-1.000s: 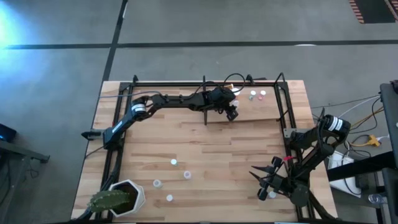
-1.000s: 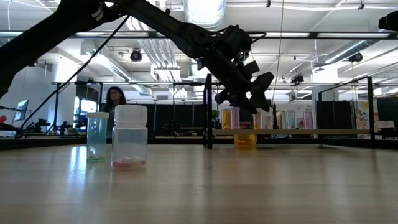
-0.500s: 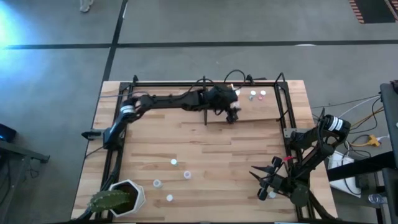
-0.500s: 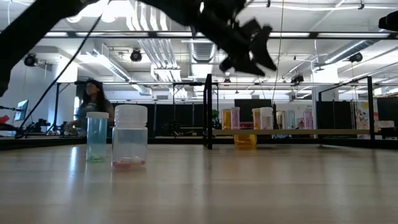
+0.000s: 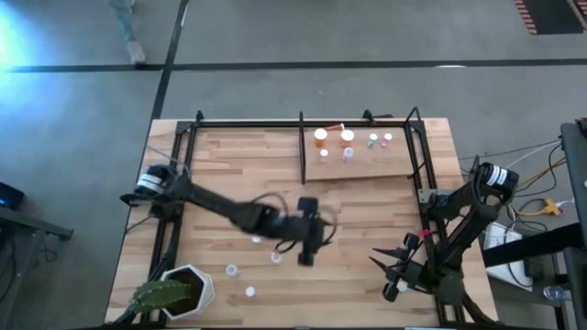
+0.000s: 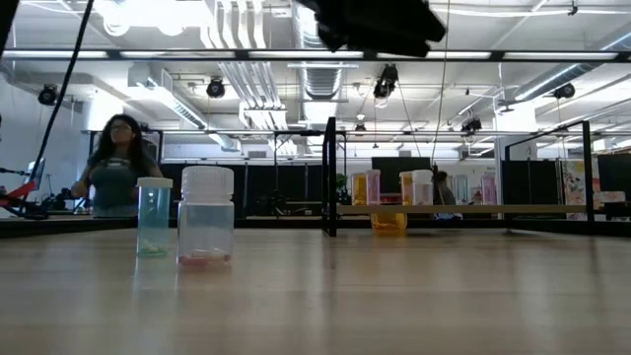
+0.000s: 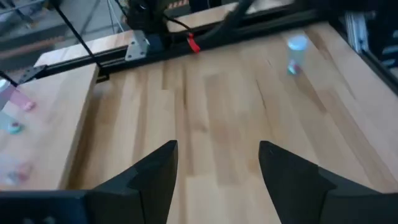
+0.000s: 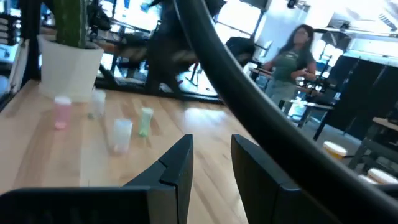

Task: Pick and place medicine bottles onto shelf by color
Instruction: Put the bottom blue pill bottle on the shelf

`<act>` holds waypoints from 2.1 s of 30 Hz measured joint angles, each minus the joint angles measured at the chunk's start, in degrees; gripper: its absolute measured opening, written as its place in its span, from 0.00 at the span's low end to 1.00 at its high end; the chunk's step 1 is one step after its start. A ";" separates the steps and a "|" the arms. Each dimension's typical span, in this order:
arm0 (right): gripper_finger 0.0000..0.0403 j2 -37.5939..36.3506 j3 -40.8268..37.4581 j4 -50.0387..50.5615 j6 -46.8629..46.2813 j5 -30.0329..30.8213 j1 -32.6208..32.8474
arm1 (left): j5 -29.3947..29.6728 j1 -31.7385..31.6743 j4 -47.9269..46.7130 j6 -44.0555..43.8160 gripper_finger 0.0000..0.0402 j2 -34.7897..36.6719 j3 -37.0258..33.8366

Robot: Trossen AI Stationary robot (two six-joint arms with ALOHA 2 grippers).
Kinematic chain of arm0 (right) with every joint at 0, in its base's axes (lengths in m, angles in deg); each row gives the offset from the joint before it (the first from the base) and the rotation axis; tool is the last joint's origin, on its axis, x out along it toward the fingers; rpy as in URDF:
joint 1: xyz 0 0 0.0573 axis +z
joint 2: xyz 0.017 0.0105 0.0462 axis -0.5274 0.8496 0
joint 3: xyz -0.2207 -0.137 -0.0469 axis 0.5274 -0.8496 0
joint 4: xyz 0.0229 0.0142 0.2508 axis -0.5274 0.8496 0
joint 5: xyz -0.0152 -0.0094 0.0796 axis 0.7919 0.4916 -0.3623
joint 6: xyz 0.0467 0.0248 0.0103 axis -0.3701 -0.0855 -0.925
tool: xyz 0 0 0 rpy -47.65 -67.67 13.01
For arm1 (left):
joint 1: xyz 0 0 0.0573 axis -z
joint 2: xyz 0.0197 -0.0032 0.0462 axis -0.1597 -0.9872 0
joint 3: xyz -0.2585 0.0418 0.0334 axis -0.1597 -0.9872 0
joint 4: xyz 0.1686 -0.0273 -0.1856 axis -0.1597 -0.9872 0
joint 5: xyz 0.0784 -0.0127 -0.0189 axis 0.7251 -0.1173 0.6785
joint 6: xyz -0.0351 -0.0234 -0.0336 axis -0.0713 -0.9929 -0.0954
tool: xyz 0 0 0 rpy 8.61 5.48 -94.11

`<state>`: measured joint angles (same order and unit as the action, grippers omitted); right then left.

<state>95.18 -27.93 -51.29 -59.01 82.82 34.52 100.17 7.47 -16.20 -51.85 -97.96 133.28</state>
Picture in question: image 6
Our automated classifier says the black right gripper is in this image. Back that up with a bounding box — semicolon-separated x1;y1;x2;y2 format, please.
295;0;448;58

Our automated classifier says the pink slim pill bottle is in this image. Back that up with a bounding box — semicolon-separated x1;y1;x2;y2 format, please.
365;169;382;207
480;172;497;207

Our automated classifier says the orange pill bottle white cap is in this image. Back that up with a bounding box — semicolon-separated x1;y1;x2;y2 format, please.
398;171;415;207
350;172;368;207
370;212;409;237

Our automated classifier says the wooden shelf black metal frame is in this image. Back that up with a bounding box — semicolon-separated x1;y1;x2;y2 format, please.
320;116;596;238

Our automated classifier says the green potted plant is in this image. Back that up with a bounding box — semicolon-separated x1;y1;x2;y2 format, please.
334;172;351;204

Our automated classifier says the person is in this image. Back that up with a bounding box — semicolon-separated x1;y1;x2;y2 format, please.
70;113;165;219
432;170;464;221

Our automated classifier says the black partition panel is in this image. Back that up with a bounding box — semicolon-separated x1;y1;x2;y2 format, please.
157;162;336;218
502;160;563;218

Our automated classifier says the floral pattern poster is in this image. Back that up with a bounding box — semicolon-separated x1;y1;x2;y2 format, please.
561;158;597;222

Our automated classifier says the computer monitor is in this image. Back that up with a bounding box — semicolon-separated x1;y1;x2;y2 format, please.
25;157;47;192

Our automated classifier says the red bar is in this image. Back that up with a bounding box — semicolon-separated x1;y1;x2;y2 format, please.
0;179;38;208

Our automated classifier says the silver round ventilation duct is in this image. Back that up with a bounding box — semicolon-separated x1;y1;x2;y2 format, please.
290;0;346;102

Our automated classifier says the black hanging cable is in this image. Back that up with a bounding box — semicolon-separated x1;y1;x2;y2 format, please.
27;0;96;196

